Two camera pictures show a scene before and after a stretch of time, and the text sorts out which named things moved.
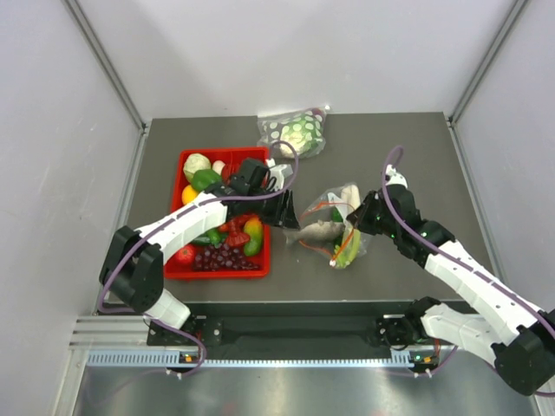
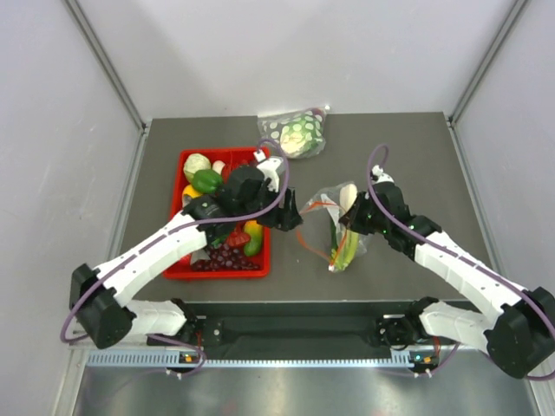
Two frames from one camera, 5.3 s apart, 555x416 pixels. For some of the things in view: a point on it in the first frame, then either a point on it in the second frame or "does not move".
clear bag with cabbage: [304, 128] does not move
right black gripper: [359, 218] does not move
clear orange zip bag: [324, 224] does not move
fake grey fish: [318, 230] to [199, 208]
